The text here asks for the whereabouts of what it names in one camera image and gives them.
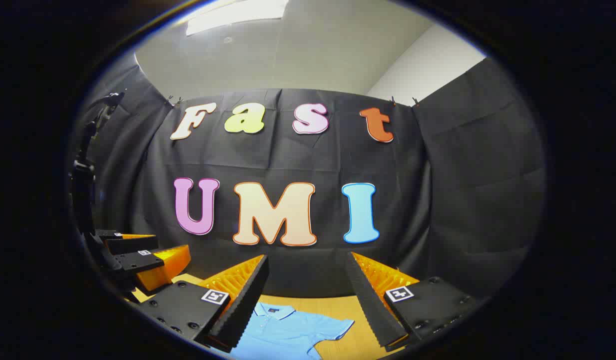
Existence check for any black backdrop cloth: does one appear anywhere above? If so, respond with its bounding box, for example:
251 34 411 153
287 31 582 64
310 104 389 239
70 52 547 301

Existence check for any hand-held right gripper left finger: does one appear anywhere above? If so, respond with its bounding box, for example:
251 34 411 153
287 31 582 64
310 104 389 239
133 254 270 354

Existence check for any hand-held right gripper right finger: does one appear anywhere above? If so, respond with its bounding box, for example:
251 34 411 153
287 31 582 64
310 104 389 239
344 251 482 350

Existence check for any light blue T-shirt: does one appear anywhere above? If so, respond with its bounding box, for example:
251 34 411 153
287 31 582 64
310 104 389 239
230 301 356 360

